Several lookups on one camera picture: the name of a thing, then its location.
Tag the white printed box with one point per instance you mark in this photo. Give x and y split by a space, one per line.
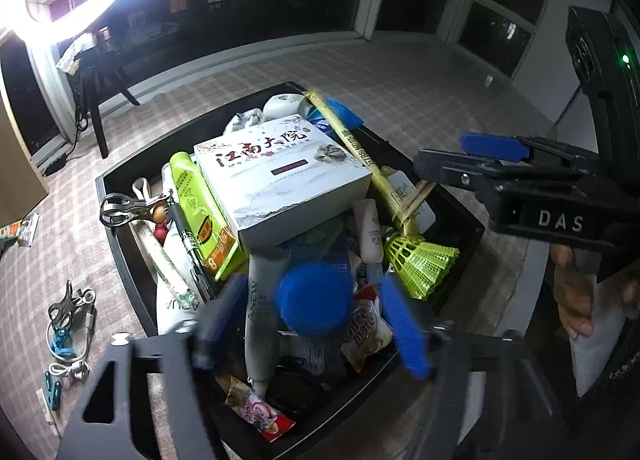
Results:
280 180

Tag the black stand leg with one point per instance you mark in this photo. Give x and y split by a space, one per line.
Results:
102 62

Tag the black power strip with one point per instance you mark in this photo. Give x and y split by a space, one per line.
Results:
55 165

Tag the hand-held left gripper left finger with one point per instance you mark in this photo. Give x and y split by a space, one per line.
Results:
225 305

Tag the blue plastic piece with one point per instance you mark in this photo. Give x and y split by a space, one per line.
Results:
345 112

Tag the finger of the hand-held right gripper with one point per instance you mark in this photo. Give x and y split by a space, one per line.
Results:
450 167
492 146

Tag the black storage box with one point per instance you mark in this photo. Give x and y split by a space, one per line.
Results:
120 245

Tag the small white cosmetic bottle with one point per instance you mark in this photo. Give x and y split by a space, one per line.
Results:
369 232

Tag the pale crumpled cloth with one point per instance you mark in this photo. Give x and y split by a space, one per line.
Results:
75 52

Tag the yellow-green shuttlecock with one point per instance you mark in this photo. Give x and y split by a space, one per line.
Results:
425 265

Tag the red and white snack packet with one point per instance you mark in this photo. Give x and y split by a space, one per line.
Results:
260 412

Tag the silver metal clip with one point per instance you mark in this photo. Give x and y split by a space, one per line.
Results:
125 207

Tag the long yellow packet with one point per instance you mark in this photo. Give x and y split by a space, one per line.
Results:
350 145

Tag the wooden cabinet panel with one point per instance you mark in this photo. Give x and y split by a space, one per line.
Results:
20 165

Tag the blue foil packet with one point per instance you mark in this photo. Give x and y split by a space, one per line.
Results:
317 121

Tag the white round object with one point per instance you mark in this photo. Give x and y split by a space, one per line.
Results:
285 106

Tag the white cosmetic tube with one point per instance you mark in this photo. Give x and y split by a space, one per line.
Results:
172 305

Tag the cream creamer packet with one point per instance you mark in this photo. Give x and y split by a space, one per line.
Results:
365 335

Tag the teal clothespin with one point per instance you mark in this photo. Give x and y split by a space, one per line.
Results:
52 390

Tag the white tube with grey cap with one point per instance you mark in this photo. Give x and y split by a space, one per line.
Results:
262 320

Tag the person's right hand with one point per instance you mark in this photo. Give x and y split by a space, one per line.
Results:
572 295

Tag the white labelled bottle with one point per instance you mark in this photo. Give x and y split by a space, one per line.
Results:
412 200

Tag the black pen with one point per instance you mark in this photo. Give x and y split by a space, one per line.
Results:
192 250

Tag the teal carabiner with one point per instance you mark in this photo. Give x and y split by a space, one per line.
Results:
65 345

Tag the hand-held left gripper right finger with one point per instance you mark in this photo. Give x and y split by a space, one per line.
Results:
405 325

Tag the small pale packet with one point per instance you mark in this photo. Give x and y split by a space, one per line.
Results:
30 230

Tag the clear crumpled plastic bag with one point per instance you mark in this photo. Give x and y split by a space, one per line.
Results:
245 121

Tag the small colourful packet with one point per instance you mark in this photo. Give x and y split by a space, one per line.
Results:
10 231

